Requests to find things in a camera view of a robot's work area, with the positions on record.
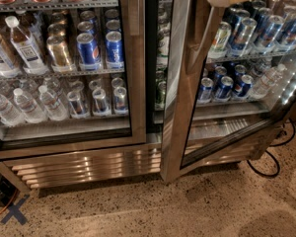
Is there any glass fridge door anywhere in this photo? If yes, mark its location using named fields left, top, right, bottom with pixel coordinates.
left=161, top=0, right=296, bottom=182
left=0, top=0, right=145, bottom=160

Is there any silver blue energy can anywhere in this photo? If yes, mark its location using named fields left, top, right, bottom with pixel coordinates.
left=254, top=15, right=284, bottom=53
left=276, top=15, right=296, bottom=51
left=229, top=17, right=257, bottom=56

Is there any white 7up can right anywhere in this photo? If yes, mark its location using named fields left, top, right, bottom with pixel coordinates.
left=208, top=22, right=231, bottom=58

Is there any white 7up can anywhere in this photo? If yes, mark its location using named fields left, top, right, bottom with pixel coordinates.
left=208, top=22, right=231, bottom=58
left=157, top=28, right=170, bottom=65

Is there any white 7up can left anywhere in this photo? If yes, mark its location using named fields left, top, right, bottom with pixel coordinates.
left=157, top=28, right=170, bottom=65

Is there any water bottle right compartment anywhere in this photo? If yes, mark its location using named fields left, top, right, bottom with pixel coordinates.
left=250, top=64, right=286, bottom=99

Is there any green soda can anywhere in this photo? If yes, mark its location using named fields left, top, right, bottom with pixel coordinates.
left=156, top=81, right=167, bottom=108

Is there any blue Pepsi can right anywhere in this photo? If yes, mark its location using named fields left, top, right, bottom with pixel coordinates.
left=106, top=31, right=124, bottom=68

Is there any blue pepsi can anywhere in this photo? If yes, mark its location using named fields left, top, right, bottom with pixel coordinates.
left=106, top=31, right=124, bottom=68
left=77, top=33, right=101, bottom=71

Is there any silver diet cola can right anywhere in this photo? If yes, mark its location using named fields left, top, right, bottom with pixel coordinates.
left=113, top=87, right=128, bottom=114

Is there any silver diet cola can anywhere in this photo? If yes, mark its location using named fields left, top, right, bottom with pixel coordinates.
left=67, top=91, right=90, bottom=119
left=92, top=88, right=111, bottom=116
left=113, top=87, right=128, bottom=114

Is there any blue Pepsi can left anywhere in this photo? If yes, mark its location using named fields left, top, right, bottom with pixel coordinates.
left=77, top=33, right=101, bottom=71

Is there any silver diet cola can middle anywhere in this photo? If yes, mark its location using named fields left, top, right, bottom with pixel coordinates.
left=92, top=88, right=111, bottom=116

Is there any gold soda can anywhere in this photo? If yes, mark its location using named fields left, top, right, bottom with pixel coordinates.
left=46, top=36, right=76, bottom=73

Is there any silver diet cola can left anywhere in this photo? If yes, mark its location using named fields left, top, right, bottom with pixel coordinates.
left=67, top=91, right=90, bottom=119

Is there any iced tea bottle white cap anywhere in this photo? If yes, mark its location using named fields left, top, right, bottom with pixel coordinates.
left=5, top=16, right=48, bottom=75

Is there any water bottle right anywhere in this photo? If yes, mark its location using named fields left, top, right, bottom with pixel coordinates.
left=38, top=85, right=68, bottom=121

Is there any water bottle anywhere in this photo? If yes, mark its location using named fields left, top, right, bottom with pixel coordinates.
left=0, top=94, right=25, bottom=126
left=13, top=88, right=47, bottom=123
left=38, top=85, right=68, bottom=121

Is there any water bottle middle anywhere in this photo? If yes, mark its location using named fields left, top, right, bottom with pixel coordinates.
left=13, top=88, right=47, bottom=123

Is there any iced tea bottle far left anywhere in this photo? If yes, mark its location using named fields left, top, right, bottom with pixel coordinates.
left=0, top=34, right=22, bottom=78

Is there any water bottle far left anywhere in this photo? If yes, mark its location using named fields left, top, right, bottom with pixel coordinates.
left=0, top=94, right=25, bottom=126

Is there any black power cable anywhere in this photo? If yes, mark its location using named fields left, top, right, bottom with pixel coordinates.
left=246, top=119, right=296, bottom=179

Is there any orange cable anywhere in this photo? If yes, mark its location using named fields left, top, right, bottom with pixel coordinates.
left=0, top=189, right=20, bottom=221

